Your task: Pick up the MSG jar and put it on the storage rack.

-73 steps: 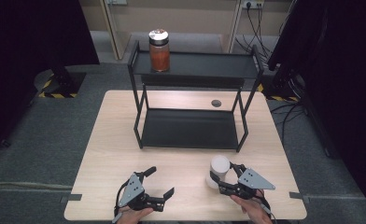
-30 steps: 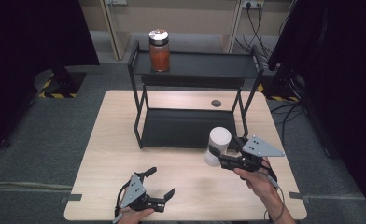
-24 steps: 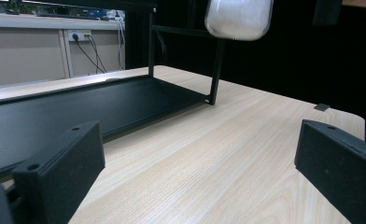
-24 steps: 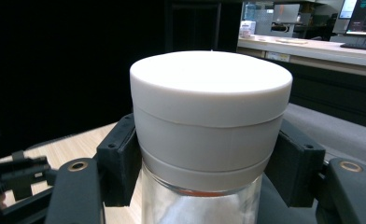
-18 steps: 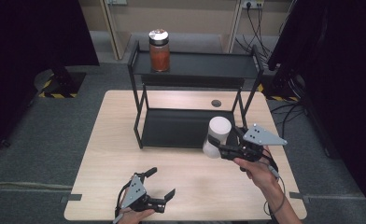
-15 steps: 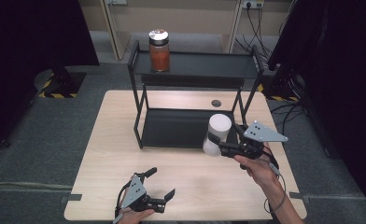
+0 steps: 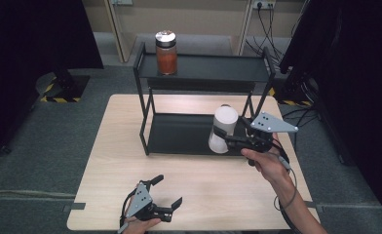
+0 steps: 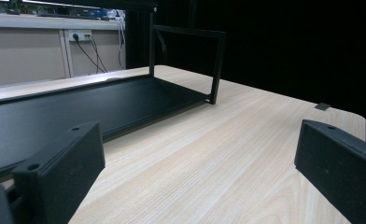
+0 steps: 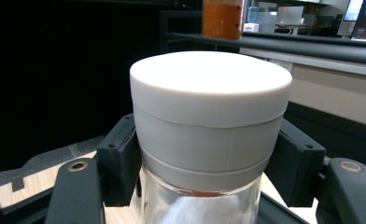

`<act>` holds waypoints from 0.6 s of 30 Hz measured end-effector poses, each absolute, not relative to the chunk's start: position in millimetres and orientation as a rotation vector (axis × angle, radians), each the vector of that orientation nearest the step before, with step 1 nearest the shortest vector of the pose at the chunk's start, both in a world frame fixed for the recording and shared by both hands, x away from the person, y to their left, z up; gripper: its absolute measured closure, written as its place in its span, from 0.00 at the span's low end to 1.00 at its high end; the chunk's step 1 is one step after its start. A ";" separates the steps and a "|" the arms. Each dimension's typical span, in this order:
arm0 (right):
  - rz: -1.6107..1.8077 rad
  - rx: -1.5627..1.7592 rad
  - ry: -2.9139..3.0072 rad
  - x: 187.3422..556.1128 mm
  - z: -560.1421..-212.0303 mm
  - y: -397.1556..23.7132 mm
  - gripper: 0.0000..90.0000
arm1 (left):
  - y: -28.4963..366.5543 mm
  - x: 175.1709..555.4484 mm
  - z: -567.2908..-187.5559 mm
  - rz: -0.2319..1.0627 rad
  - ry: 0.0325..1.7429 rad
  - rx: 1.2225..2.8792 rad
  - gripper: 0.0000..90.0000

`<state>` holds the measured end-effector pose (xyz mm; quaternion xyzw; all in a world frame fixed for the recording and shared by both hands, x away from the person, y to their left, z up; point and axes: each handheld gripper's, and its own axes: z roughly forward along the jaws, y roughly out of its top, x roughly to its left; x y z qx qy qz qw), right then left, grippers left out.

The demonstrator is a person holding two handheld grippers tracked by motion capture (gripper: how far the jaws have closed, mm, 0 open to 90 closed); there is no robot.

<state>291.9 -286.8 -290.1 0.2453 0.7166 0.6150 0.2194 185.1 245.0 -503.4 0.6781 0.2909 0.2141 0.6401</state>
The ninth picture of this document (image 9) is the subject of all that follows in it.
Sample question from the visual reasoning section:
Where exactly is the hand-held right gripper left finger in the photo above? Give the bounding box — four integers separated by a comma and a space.
96, 113, 143, 207

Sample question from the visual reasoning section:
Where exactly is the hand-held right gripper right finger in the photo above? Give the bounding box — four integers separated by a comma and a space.
263, 119, 327, 208

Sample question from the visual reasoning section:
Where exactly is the orange jar with silver lid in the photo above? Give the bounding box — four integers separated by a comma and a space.
202, 0, 246, 40

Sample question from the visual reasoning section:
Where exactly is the small white box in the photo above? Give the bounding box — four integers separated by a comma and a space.
243, 22, 260, 34

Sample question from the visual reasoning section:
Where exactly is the glass jar with white lid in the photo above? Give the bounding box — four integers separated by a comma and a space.
129, 50, 293, 224

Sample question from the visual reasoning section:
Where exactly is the beige partition panel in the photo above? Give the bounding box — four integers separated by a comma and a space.
239, 46, 366, 130

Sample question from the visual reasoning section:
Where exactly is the grey box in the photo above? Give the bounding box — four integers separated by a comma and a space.
275, 6, 305, 27

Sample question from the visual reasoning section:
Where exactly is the white-framed monitor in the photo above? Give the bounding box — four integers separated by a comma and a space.
337, 0, 364, 36

